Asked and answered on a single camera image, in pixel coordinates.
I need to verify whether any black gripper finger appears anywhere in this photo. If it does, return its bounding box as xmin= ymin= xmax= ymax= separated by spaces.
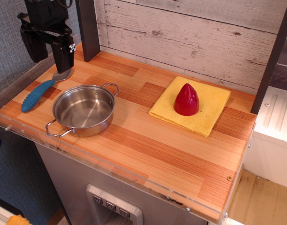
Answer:
xmin=20 ymin=28 xmax=48 ymax=63
xmin=52 ymin=34 xmax=76 ymax=74

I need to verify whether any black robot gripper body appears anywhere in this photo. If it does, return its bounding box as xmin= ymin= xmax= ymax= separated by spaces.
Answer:
xmin=17 ymin=0 xmax=72 ymax=39

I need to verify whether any red pepper toy vegetable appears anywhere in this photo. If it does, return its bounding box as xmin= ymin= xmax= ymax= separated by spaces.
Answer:
xmin=174 ymin=83 xmax=199 ymax=116

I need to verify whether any stainless steel pan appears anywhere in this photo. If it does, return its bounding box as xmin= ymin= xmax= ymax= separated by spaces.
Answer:
xmin=45 ymin=83 xmax=120 ymax=137

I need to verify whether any yellow folded cloth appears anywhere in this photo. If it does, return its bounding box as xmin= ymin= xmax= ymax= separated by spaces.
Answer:
xmin=149 ymin=76 xmax=231 ymax=137

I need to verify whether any grey toy fridge cabinet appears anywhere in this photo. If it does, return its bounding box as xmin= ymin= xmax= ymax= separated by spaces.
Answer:
xmin=36 ymin=144 xmax=207 ymax=225

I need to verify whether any silver dispenser button panel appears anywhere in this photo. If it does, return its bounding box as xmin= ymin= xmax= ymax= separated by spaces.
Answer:
xmin=86 ymin=184 xmax=144 ymax=225

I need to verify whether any yellow object bottom left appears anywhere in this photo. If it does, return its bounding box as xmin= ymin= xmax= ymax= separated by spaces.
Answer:
xmin=6 ymin=215 xmax=30 ymax=225

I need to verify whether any clear acrylic edge guard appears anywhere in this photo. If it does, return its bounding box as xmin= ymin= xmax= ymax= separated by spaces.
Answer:
xmin=0 ymin=106 xmax=256 ymax=224

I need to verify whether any white toy sink unit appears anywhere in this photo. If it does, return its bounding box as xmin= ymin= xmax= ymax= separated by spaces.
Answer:
xmin=242 ymin=34 xmax=287 ymax=189

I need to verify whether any dark left vertical post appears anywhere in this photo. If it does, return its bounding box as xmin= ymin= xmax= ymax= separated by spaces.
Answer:
xmin=76 ymin=0 xmax=100 ymax=62

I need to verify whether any dark vertical post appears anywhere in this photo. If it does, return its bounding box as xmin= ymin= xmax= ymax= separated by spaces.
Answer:
xmin=250 ymin=8 xmax=287 ymax=114
xmin=76 ymin=0 xmax=100 ymax=62

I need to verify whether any blue handled metal spoon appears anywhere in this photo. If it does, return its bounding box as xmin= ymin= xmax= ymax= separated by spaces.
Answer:
xmin=21 ymin=68 xmax=72 ymax=113

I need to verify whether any dark right vertical post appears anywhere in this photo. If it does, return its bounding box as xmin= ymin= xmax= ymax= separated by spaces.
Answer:
xmin=250 ymin=8 xmax=287 ymax=114

